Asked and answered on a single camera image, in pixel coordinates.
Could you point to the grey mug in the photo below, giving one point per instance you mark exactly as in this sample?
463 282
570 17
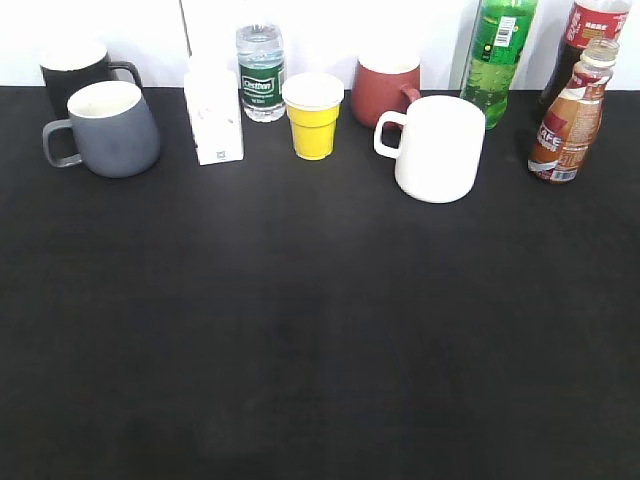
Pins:
113 128

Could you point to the brown coffee drink bottle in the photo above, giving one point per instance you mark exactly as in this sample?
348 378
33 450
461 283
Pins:
571 123

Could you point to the white mug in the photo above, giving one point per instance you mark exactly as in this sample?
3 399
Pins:
436 145

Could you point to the red mug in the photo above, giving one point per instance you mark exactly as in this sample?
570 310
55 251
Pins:
386 79

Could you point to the green sprite bottle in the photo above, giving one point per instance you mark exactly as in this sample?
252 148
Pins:
498 39

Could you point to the black mug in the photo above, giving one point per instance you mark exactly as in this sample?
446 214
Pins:
68 66

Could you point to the yellow paper cup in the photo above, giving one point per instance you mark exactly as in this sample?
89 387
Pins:
313 102

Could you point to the white carton box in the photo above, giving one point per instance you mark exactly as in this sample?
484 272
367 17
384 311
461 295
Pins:
212 101

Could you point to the clear water bottle green label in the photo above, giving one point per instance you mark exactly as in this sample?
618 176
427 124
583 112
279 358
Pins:
261 63

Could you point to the cola bottle red label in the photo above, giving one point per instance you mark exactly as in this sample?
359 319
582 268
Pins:
597 19

